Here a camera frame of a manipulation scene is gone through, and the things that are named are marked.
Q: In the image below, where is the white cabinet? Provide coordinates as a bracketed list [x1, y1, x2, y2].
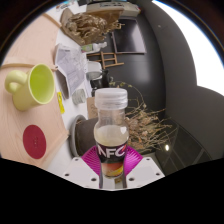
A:
[96, 1, 141, 17]

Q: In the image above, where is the flat round red coaster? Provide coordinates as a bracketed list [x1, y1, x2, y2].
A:
[22, 124, 47, 160]

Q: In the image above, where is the brown flat panel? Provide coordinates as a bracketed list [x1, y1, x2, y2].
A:
[84, 6, 125, 24]

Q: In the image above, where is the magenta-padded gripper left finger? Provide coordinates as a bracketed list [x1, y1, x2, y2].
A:
[62, 145, 104, 190]

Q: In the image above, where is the yellow-green mug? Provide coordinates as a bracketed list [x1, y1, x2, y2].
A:
[4, 63, 56, 112]

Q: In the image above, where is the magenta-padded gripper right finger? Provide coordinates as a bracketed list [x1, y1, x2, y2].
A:
[122, 145, 165, 190]

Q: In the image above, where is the green spray bottle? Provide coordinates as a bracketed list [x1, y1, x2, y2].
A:
[79, 41, 108, 53]

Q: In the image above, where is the grey plant saucer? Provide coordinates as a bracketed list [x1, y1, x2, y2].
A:
[68, 114, 88, 158]

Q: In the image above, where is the black wall screen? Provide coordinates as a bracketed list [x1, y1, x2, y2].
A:
[110, 18, 147, 55]

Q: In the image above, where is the dried plant in grey pot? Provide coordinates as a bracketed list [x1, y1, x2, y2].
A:
[73, 81, 176, 158]

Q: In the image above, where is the white chair behind table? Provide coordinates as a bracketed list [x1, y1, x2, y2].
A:
[85, 60, 103, 81]

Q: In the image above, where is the clear drink bottle white cap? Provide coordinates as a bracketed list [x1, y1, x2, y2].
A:
[93, 87, 130, 179]

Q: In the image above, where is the printed newspaper sheet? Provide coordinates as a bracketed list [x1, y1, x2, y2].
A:
[54, 43, 89, 98]

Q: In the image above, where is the small flat yellow item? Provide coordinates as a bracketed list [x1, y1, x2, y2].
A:
[56, 91, 66, 115]

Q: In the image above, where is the small white cup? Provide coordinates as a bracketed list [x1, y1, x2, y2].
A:
[71, 88, 87, 106]

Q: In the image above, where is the wooden easel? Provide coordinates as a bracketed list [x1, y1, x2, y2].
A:
[88, 50, 125, 70]

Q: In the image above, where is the light wooden drawing board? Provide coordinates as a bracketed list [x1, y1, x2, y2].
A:
[1, 12, 63, 69]
[0, 63, 70, 169]

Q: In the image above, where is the long white ceiling light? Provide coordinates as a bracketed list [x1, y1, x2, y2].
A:
[151, 0, 224, 96]

